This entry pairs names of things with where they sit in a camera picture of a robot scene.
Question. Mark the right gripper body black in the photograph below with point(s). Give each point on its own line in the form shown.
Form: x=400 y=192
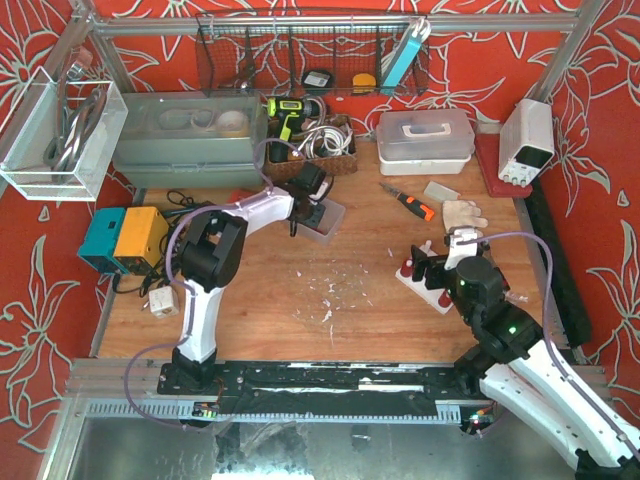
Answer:
x=432 y=270

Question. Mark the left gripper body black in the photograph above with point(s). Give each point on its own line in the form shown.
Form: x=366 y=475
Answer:
x=304 y=209

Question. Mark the white peg base plate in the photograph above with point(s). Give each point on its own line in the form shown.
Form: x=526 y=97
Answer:
x=418 y=287

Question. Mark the orange black screwdriver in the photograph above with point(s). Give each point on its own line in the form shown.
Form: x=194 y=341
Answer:
x=412 y=204

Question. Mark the white work glove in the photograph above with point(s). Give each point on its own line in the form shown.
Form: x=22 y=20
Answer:
x=462 y=213

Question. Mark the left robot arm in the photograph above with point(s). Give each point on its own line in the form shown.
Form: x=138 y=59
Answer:
x=210 y=252

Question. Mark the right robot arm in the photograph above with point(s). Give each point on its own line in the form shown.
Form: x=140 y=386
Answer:
x=513 y=365

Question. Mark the translucent plastic spring bin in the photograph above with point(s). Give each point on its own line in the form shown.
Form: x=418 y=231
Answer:
x=328 y=225

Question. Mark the woven wicker basket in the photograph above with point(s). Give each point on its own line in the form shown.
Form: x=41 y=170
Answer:
x=329 y=145

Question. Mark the red cube block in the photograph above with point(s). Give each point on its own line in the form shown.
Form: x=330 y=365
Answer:
x=239 y=194

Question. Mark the white plastic toolbox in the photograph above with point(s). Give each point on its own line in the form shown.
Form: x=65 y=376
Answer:
x=424 y=142

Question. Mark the grey plastic storage box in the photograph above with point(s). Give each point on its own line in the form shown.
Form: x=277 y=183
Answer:
x=188 y=140

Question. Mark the red tray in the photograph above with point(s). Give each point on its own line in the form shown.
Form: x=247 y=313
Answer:
x=487 y=154

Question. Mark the black foam strip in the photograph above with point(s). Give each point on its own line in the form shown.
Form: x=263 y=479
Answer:
x=573 y=315

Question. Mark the yellow tape measure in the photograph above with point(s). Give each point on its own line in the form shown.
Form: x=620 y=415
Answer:
x=363 y=84

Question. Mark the yellow box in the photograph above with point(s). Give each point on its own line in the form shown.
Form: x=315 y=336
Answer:
x=138 y=248

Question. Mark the white cube adapter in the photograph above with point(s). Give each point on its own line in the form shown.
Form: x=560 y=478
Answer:
x=163 y=302

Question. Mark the white power supply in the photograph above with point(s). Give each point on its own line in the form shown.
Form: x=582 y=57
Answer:
x=526 y=143

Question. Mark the blue book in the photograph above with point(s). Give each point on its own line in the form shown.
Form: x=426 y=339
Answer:
x=395 y=64

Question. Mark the teal box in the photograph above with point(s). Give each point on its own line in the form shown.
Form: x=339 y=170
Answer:
x=101 y=239

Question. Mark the clear acrylic box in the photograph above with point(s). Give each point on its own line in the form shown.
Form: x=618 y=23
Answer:
x=57 y=143

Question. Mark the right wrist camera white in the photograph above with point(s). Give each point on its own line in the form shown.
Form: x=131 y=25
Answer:
x=463 y=243

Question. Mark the green yellow cordless drill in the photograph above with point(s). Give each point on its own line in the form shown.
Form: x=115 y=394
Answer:
x=290 y=114

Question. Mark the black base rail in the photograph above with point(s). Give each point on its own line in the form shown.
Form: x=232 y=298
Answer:
x=325 y=388

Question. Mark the black wire basket shelf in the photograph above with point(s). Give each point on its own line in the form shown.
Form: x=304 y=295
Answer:
x=243 y=59

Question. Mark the aluminium frame bar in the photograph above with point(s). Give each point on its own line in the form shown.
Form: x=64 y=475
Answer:
x=440 y=23

